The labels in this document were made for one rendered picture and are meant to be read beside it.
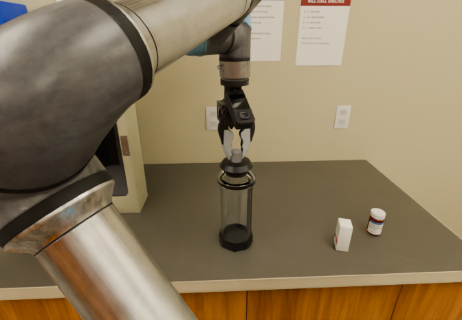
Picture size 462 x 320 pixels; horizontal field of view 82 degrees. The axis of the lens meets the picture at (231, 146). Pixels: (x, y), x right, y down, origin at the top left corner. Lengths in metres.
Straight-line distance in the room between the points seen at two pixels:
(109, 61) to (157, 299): 0.23
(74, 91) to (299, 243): 0.78
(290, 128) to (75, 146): 1.19
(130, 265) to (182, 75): 1.03
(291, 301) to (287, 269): 0.13
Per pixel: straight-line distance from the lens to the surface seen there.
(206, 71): 1.24
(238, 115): 0.60
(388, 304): 1.04
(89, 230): 0.30
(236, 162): 0.71
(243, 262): 0.81
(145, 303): 0.32
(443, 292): 1.09
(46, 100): 0.21
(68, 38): 0.22
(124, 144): 0.92
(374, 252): 0.94
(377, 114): 1.50
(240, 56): 0.64
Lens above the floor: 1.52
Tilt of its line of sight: 23 degrees down
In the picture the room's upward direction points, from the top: straight up
